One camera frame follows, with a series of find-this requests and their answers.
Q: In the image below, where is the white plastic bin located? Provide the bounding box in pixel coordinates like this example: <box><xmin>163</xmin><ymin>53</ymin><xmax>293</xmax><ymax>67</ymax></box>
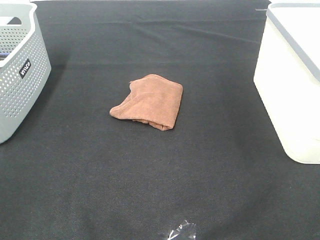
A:
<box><xmin>253</xmin><ymin>0</ymin><xmax>320</xmax><ymax>164</ymax></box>

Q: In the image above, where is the clear tape piece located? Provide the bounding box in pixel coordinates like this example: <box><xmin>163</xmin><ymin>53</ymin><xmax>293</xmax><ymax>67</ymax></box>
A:
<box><xmin>158</xmin><ymin>220</ymin><xmax>197</xmax><ymax>240</ymax></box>

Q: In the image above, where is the grey perforated plastic basket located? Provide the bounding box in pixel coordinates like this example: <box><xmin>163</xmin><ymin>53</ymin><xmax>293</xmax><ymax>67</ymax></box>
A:
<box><xmin>0</xmin><ymin>0</ymin><xmax>52</xmax><ymax>143</ymax></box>

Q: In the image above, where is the black table cloth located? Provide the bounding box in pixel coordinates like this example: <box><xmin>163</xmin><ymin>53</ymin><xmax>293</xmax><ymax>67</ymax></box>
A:
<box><xmin>0</xmin><ymin>0</ymin><xmax>320</xmax><ymax>240</ymax></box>

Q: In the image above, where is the brown towel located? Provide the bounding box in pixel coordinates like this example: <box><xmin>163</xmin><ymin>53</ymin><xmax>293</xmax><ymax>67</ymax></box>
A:
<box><xmin>109</xmin><ymin>74</ymin><xmax>183</xmax><ymax>131</ymax></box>

